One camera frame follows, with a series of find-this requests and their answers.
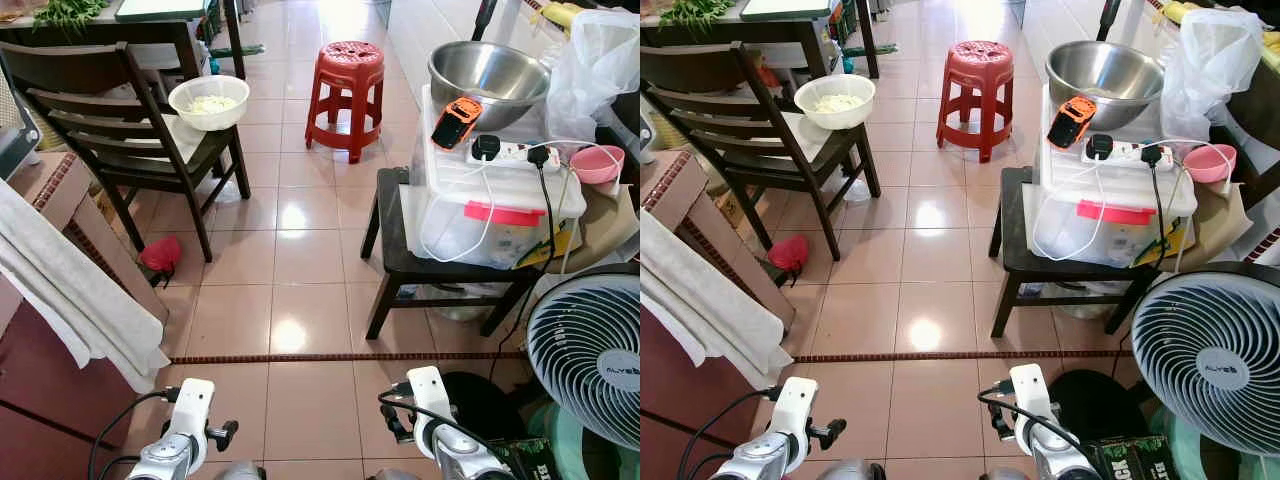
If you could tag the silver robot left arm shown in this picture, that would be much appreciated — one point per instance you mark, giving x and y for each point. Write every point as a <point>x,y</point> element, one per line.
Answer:
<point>755,462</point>
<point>165,460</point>

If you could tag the pink plastic bowl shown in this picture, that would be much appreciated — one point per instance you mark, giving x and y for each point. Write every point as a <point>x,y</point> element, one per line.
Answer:
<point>1210,163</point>
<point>597,165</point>

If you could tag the black printed carton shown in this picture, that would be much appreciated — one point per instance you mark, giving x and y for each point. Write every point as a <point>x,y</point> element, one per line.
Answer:
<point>525,460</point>
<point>1125,460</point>

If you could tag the red plastic bag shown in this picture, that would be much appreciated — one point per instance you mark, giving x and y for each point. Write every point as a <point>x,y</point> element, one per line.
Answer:
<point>162,255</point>
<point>790,252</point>

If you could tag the beige round tray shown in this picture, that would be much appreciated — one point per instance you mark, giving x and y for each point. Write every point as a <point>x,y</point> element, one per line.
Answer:
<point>1215,225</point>
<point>600,230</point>

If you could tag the green plastic basin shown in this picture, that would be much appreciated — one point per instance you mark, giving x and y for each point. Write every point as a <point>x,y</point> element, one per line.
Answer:
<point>565,455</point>
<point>1185,460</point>

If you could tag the white bowl with food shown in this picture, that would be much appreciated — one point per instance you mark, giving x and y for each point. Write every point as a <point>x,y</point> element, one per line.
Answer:
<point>208,115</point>
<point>835,113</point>

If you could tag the black power plug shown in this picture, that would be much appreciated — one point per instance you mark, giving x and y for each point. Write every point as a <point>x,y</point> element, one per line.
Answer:
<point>486,147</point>
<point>1152,156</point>
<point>539,156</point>
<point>1099,146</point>

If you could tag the dark wooden chair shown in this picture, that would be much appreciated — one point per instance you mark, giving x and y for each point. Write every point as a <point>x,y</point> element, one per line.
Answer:
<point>700,62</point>
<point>60,62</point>

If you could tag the clear plastic bag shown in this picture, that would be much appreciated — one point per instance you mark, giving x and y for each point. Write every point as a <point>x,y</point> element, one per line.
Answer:
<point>600,60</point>
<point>1215,60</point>

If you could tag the dark wooden low stool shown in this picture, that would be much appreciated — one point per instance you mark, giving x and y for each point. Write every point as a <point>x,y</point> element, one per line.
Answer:
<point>1010,240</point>
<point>395,240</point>

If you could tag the red plastic stool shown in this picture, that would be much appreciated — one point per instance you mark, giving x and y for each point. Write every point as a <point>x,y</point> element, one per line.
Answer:
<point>975,65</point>
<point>345,65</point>

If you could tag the white cloth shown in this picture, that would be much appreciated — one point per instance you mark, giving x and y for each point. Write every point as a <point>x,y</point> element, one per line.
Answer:
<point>60,290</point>
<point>700,300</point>

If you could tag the white and grey floor fan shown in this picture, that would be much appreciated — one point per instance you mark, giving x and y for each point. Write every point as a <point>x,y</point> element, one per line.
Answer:
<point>590,340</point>
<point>1210,340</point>

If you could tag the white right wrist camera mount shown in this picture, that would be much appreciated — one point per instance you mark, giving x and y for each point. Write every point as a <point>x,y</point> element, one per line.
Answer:
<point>430,390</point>
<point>1030,390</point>

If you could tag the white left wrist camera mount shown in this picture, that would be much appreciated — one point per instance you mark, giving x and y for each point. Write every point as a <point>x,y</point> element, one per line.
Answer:
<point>795,405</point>
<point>190,405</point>

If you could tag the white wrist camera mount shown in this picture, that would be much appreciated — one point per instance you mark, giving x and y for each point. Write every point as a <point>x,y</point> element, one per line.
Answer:
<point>430,390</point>
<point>190,405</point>
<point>795,405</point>
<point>1030,390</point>

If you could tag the clear storage box pink latch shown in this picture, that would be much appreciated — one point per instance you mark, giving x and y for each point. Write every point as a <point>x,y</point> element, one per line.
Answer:
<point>1085,190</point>
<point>470,190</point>

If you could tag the white power strip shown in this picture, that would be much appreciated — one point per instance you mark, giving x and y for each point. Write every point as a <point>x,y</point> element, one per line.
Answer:
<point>515,152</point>
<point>1128,152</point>

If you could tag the white tray with green rim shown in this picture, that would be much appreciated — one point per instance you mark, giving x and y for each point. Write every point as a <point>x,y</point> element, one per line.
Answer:
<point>785,8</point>
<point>160,8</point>

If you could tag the large steel mixing bowl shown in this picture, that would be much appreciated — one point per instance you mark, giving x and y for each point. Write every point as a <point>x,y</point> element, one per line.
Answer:
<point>490,75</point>
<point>1105,75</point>

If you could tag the green leafy vegetables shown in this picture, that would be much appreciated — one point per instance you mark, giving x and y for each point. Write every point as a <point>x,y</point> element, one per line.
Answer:
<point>695,12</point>
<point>70,12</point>

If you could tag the black round object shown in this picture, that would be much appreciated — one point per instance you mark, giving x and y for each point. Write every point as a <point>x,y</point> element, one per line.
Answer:
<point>485,400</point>
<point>1095,400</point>

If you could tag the dark wooden table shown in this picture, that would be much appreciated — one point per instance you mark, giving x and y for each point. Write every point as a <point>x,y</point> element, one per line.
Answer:
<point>730,30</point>
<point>100,32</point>

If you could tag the orange and black handheld device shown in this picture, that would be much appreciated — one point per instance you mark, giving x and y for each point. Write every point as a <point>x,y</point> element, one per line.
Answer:
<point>457,122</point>
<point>1072,122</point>

